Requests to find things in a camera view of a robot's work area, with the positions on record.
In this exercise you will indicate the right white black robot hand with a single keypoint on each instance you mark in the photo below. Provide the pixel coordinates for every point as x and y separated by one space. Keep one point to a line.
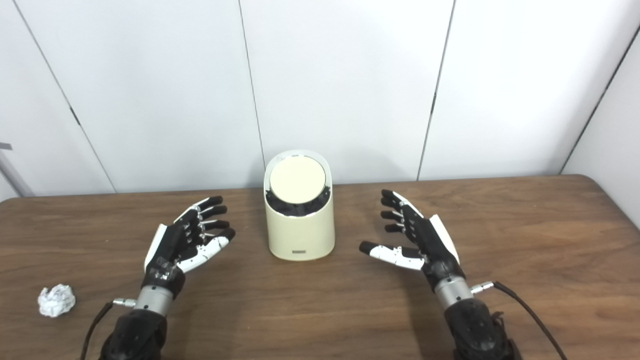
432 245

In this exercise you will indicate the black bin liner bag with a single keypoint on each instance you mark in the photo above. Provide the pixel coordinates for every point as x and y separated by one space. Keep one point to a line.
292 207

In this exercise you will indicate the cream-colored round bin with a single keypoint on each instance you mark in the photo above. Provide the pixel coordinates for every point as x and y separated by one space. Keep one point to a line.
300 235

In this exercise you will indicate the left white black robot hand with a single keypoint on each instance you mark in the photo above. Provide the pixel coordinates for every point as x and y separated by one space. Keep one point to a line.
170 245

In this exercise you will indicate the cream round bin lid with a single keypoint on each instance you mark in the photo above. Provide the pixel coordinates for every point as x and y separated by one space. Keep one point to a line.
297 179

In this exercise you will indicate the white paper ball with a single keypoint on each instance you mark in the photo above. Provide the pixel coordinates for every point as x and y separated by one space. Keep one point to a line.
56 300

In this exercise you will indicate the grey wall post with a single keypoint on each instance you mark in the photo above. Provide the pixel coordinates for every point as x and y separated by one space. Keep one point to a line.
10 172

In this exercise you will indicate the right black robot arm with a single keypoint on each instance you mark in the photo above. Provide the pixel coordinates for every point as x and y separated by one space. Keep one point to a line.
475 325

